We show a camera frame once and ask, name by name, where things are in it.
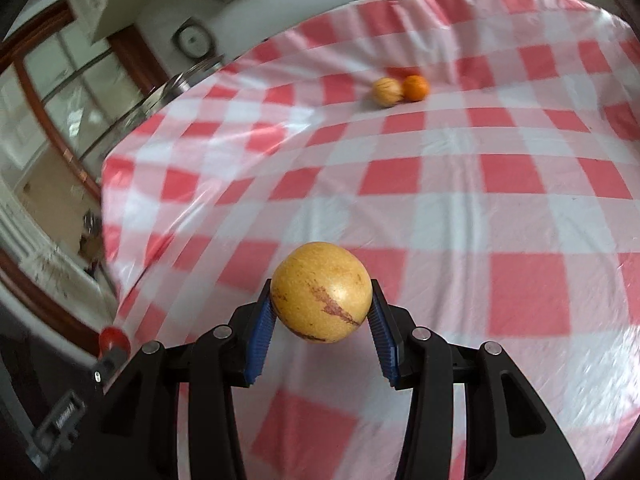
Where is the small red tomato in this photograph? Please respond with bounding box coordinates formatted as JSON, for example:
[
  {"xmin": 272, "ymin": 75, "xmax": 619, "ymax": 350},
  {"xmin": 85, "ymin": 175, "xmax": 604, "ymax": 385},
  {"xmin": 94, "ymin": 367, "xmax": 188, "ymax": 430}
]
[{"xmin": 98, "ymin": 326, "xmax": 132, "ymax": 358}]

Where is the wooden framed glass door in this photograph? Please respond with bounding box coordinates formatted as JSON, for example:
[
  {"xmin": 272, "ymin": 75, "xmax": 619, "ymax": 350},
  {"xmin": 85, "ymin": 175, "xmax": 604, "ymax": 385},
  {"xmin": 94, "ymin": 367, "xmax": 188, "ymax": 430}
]
[{"xmin": 0, "ymin": 0, "xmax": 173, "ymax": 341}]

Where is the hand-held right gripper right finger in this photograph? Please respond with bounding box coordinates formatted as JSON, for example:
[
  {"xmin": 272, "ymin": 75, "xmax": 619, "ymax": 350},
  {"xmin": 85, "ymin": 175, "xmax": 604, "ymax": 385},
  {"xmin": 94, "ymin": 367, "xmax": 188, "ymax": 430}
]
[{"xmin": 367, "ymin": 280, "xmax": 586, "ymax": 480}]

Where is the metal rail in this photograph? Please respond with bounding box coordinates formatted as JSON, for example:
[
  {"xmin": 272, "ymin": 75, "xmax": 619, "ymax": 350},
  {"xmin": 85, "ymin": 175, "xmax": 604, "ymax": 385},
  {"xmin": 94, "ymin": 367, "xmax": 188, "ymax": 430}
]
[{"xmin": 65, "ymin": 55, "xmax": 226, "ymax": 161}]

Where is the red white checkered tablecloth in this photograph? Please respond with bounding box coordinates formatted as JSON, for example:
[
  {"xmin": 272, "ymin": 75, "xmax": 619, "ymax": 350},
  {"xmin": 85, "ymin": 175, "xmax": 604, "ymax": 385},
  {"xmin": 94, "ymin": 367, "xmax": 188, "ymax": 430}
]
[{"xmin": 100, "ymin": 0, "xmax": 640, "ymax": 480}]

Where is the tan round fruit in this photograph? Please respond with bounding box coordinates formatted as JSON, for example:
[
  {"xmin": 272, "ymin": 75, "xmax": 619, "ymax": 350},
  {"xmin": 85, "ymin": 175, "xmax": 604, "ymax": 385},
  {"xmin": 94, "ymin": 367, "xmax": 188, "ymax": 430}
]
[{"xmin": 372, "ymin": 77, "xmax": 404, "ymax": 108}]

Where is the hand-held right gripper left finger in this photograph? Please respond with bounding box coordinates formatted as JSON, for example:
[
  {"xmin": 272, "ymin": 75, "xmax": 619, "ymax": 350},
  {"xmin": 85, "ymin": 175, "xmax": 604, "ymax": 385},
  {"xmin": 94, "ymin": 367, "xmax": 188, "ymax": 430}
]
[{"xmin": 82, "ymin": 282, "xmax": 276, "ymax": 480}]

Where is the yellow passion fruit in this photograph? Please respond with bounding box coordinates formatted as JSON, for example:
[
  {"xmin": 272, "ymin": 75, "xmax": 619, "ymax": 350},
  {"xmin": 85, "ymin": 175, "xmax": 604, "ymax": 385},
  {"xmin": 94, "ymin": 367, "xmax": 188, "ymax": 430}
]
[{"xmin": 270, "ymin": 241, "xmax": 374, "ymax": 345}]

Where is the small orange citrus fruit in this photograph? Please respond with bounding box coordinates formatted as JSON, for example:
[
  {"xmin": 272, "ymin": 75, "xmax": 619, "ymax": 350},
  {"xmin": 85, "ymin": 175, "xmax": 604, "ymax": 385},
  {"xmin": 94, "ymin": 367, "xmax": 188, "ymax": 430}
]
[{"xmin": 402, "ymin": 75, "xmax": 431, "ymax": 102}]

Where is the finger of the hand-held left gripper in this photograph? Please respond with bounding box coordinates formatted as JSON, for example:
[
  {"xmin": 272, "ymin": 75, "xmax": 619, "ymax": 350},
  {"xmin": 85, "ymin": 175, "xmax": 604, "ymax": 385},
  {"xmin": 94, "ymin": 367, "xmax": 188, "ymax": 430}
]
[{"xmin": 90, "ymin": 345, "xmax": 129, "ymax": 393}]

